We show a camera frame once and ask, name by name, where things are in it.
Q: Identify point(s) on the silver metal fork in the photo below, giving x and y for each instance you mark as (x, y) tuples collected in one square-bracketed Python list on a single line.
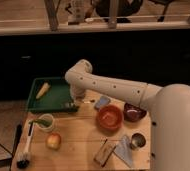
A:
[(77, 103)]

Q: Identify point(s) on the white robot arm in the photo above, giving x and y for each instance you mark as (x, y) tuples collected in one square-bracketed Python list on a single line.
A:
[(169, 109)]

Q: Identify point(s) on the green plastic tray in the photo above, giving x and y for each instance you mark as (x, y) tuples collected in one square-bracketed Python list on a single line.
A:
[(53, 100)]

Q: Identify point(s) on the blue sponge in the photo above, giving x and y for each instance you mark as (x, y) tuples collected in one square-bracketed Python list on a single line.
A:
[(103, 100)]

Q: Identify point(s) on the orange bowl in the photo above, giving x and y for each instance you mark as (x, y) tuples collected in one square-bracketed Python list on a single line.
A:
[(110, 118)]

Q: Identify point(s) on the dark purple bowl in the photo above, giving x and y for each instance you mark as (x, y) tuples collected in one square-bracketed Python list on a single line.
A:
[(132, 113)]

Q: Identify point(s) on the yellow corn cob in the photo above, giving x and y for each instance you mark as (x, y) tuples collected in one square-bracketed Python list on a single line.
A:
[(45, 87)]

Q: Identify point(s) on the white cup with green item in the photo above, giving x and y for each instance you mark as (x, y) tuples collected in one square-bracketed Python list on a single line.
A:
[(45, 122)]

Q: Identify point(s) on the wooden block eraser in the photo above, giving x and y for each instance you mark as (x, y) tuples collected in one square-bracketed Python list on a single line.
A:
[(104, 153)]

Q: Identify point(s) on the red yellow apple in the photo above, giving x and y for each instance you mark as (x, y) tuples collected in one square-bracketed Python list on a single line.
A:
[(53, 141)]

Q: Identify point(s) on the small metal cup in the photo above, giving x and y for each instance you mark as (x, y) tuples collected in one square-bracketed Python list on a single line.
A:
[(137, 141)]

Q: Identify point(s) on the wooden post middle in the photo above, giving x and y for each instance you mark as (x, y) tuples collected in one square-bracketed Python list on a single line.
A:
[(113, 11)]

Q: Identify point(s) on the wooden table frame leg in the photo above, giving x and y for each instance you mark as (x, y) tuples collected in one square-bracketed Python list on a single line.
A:
[(52, 8)]

